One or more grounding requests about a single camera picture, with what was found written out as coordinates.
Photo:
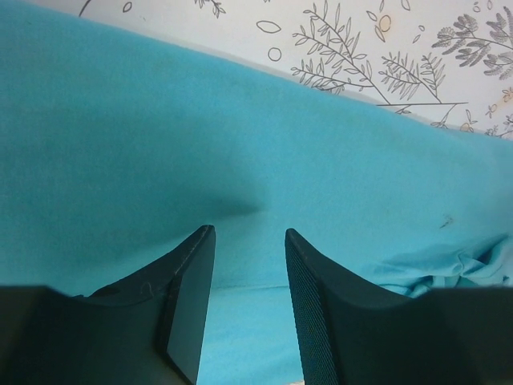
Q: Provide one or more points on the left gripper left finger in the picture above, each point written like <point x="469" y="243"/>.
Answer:
<point x="146" y="328"/>

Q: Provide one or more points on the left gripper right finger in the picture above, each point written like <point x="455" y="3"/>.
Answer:
<point x="351" y="331"/>

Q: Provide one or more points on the turquoise t shirt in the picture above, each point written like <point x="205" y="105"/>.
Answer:
<point x="115" y="147"/>

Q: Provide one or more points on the floral table mat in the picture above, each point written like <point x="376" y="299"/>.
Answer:
<point x="446" y="62"/>

